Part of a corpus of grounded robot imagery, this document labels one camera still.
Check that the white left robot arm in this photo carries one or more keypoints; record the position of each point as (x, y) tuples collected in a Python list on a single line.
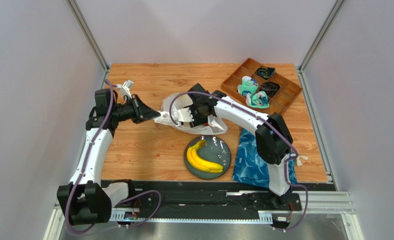
[(83, 200)]

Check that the dark blue ceramic plate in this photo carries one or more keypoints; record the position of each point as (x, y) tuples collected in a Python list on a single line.
[(214, 150)]

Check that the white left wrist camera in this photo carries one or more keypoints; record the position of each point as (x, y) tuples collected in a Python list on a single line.
[(124, 89)]

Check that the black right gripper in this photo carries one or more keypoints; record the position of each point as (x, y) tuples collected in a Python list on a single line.
[(195, 113)]

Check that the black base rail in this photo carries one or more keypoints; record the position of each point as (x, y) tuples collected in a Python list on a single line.
[(218, 202)]

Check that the black rolled sock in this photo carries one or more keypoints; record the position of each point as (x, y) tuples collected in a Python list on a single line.
[(270, 88)]

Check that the dark rolled sock upper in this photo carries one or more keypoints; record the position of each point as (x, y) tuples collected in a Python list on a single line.
[(265, 72)]

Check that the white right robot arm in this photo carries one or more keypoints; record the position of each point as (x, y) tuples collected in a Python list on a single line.
[(274, 143)]

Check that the white plastic bag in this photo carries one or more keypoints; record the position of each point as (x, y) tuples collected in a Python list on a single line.
[(215, 125)]

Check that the teal white sock upper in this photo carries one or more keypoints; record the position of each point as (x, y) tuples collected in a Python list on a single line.
[(248, 86)]

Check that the blue patterned cloth bag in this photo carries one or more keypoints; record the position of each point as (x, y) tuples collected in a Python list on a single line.
[(249, 168)]

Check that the yellow fake banana bunch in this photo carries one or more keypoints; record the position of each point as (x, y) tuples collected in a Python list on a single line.
[(199, 163)]

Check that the teal white sock lower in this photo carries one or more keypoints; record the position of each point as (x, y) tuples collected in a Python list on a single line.
[(258, 100)]

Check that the brown compartment tray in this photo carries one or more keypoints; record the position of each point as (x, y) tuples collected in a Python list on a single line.
[(281, 92)]

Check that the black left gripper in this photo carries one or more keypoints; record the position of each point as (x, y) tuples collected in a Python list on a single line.
[(142, 112)]

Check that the teal white sock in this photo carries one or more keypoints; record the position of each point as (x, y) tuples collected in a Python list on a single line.
[(248, 86), (258, 100)]

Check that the aluminium frame base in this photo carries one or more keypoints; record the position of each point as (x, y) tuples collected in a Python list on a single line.
[(339, 224)]

